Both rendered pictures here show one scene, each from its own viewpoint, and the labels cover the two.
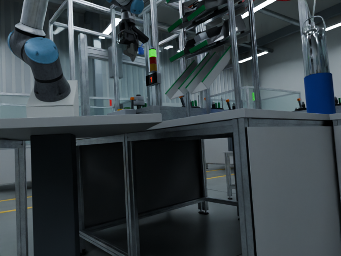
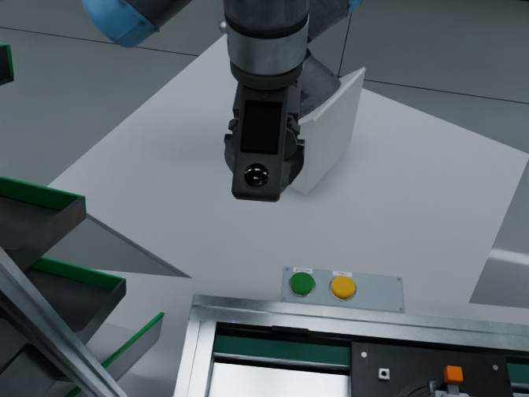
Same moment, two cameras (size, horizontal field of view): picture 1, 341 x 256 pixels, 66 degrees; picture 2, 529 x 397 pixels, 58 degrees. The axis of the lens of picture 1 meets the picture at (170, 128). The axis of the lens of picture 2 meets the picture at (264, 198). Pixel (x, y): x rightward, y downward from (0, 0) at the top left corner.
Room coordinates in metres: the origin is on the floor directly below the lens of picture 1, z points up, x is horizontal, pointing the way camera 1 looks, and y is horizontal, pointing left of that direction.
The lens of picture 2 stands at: (1.67, -0.08, 1.71)
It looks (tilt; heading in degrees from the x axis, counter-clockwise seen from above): 53 degrees down; 136
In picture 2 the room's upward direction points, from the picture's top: straight up
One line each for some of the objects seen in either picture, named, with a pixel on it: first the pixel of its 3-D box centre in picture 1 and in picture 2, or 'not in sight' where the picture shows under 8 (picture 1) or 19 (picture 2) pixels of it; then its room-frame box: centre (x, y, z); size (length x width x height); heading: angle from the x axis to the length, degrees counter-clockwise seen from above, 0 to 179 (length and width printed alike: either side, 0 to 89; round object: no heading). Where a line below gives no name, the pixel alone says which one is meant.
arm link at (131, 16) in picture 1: (128, 18); (263, 36); (1.39, 0.19, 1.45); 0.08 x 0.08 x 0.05
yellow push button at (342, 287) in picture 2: not in sight; (342, 287); (1.49, 0.28, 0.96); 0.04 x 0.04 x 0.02
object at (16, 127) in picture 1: (66, 131); (294, 174); (1.19, 0.47, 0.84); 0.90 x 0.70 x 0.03; 14
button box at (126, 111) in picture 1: (121, 116); (340, 295); (1.49, 0.28, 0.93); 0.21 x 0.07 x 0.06; 41
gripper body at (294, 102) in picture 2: (128, 33); (267, 98); (1.38, 0.20, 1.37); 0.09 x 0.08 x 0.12; 131
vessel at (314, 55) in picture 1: (314, 46); not in sight; (1.64, -0.94, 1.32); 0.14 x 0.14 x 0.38
